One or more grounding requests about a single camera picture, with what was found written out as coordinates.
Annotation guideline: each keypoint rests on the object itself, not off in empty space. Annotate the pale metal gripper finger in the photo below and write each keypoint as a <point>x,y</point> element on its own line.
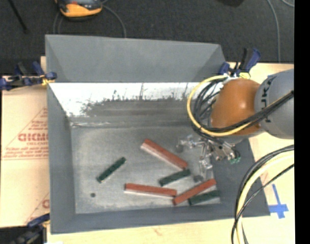
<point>206,164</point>
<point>193,143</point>

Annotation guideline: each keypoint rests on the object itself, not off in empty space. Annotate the red-brown flat block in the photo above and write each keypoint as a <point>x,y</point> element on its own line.
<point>165,154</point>
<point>149,190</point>
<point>194,192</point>

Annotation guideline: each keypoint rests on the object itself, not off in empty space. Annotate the dark green flat block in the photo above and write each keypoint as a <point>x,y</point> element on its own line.
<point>111,169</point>
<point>204,197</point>
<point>174,177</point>

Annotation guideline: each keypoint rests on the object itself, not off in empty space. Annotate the grey metal bin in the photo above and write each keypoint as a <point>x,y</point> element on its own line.
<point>111,149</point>

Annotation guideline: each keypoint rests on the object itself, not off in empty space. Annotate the brown cardboard board red print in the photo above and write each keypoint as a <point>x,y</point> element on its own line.
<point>22,126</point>

